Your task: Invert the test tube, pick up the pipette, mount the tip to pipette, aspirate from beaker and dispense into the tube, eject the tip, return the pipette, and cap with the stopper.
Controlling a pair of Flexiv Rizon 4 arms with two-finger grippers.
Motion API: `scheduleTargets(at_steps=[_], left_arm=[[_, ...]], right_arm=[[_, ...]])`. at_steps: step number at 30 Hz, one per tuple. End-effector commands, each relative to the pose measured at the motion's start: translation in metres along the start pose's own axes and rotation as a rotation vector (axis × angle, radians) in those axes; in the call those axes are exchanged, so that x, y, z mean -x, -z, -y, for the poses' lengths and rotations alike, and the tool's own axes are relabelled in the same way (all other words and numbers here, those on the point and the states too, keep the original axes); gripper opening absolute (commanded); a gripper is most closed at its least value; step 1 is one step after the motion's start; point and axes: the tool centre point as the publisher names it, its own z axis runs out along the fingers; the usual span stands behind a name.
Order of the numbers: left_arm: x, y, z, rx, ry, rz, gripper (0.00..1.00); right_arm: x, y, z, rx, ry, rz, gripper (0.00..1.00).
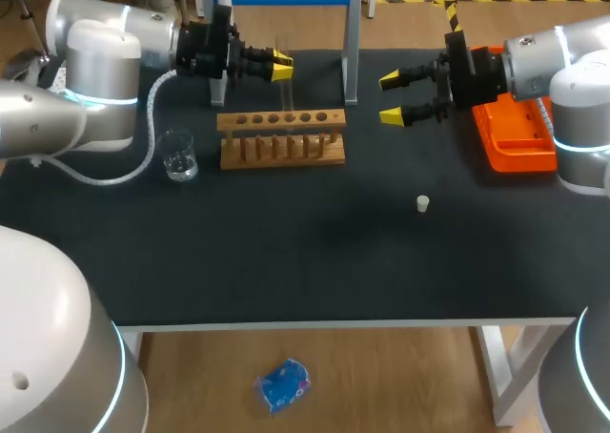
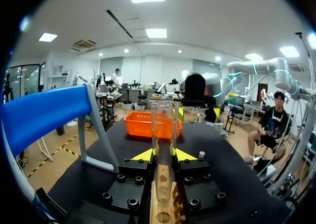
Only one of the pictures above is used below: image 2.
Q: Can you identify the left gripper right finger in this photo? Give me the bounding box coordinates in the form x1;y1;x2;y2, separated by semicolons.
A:
171;149;227;211

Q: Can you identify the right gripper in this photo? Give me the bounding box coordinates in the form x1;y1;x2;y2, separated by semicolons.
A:
178;73;224;124

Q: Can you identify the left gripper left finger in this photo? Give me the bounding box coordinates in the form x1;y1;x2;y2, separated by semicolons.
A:
102;149;158;212

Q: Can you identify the clear glass test tube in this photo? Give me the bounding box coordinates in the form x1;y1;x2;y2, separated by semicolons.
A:
151;100;180;208

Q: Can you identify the wooden test tube rack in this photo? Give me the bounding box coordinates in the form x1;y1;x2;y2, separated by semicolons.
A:
149;163;186;224

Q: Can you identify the orange plastic basket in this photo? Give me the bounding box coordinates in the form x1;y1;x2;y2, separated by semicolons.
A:
123;111;183;139

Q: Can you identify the person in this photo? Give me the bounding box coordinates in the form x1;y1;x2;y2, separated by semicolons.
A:
243;90;293;164
111;68;122;87

